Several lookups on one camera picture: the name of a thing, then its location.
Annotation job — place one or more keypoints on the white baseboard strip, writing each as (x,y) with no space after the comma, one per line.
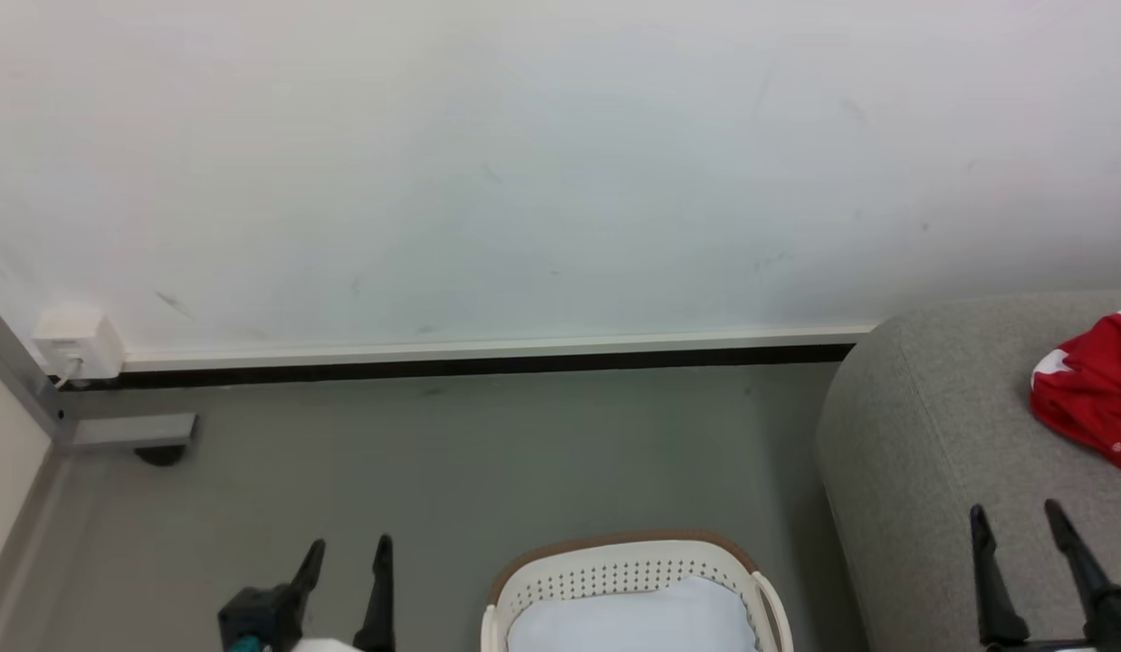
(488,348)

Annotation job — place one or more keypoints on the white perforated laundry basket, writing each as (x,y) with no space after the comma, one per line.
(615,566)

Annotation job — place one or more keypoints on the grey upholstered seat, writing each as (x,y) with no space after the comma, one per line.
(932,435)

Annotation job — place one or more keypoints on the black partition foot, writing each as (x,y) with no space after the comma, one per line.
(160,455)

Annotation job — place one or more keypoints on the light blue cloth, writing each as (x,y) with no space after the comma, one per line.
(633,620)

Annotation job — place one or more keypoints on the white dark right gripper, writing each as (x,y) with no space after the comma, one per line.
(1040,647)

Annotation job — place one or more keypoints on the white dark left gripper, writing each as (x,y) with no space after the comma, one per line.
(257,618)

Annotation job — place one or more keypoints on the red white sports jersey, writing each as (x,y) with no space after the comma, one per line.
(1099,398)

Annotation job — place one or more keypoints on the white wall socket box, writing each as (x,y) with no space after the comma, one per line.
(79,342)

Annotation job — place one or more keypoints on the grey metal frame leg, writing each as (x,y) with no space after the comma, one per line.
(22,398)

